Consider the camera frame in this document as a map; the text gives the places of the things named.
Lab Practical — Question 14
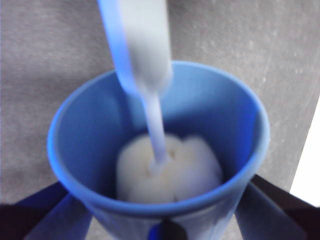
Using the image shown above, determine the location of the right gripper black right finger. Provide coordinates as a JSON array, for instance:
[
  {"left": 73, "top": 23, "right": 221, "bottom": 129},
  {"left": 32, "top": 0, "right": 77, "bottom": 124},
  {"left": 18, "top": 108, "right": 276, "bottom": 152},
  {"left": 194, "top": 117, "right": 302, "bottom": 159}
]
[{"left": 234, "top": 174, "right": 320, "bottom": 240}]

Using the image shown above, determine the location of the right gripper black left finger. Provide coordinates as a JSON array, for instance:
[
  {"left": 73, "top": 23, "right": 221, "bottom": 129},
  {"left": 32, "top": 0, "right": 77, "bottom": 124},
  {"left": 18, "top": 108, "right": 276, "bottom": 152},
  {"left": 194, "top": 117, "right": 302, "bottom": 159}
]
[{"left": 0, "top": 181, "right": 93, "bottom": 240}]

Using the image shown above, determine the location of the blue ribbed plastic cup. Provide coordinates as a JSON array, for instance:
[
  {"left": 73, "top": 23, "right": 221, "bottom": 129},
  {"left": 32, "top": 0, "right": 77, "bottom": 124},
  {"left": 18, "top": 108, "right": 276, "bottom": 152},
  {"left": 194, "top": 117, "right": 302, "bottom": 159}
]
[{"left": 46, "top": 60, "right": 271, "bottom": 240}]

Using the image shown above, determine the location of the grey cup brush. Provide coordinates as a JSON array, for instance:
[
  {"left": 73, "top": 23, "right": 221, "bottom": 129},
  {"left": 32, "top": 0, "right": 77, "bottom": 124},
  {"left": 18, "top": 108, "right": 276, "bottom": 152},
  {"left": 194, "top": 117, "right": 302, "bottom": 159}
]
[{"left": 96, "top": 0, "right": 224, "bottom": 203}]

